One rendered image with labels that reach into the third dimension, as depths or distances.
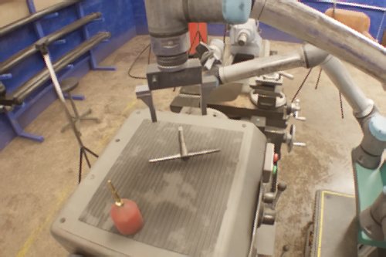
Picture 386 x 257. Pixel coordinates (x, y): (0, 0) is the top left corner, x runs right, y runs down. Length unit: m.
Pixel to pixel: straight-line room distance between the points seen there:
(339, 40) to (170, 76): 0.42
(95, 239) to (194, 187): 0.28
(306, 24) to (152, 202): 0.56
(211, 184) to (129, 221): 0.23
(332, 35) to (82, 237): 0.76
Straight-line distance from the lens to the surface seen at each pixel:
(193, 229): 0.58
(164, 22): 0.53
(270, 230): 1.21
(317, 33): 0.64
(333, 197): 2.04
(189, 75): 0.60
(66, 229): 0.67
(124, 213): 0.54
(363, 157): 1.61
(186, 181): 0.66
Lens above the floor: 1.85
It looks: 39 degrees down
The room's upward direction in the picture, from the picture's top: 5 degrees counter-clockwise
